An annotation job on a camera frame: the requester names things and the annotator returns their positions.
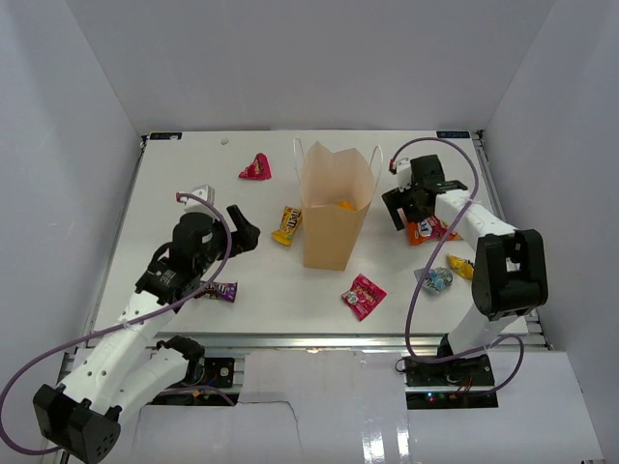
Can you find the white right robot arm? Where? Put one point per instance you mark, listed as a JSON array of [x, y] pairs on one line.
[[509, 273]]

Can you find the silver blue snack packet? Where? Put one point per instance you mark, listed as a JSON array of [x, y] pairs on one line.
[[436, 280]]

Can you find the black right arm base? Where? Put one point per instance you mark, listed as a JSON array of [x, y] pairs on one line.
[[460, 384]]

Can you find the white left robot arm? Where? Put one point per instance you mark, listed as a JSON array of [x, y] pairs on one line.
[[84, 414]]

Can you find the yellow M&M's packet right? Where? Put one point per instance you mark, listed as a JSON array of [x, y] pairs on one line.
[[462, 267]]

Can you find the orange white snack bag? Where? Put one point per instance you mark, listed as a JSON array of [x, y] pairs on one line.
[[429, 229]]

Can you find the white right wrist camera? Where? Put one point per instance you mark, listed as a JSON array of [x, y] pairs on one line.
[[401, 168]]

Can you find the brown purple M&M's packet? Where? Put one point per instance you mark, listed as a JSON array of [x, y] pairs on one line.
[[222, 291]]

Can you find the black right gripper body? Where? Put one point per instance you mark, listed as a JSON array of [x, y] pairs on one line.
[[409, 200]]

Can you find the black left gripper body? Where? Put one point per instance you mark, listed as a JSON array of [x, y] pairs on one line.
[[220, 247]]

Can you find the blue label right corner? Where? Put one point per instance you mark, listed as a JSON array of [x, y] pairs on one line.
[[453, 134]]

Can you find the brown paper bag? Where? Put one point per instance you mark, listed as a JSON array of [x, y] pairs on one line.
[[325, 179]]

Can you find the blue label left corner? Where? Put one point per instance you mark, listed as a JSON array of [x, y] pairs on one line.
[[165, 136]]

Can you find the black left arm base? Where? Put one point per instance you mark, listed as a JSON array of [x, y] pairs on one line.
[[215, 372]]

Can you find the orange mango gummy bag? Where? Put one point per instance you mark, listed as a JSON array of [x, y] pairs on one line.
[[347, 205]]

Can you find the yellow m&m's packet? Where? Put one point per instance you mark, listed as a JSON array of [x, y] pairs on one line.
[[289, 224], [462, 267]]

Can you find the red heart candy packet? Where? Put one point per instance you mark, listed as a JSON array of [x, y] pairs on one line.
[[258, 170]]

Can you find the blue label corner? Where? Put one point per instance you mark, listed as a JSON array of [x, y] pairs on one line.
[[165, 136], [453, 134]]

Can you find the pink candy packet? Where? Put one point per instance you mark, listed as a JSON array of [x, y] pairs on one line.
[[363, 297]]

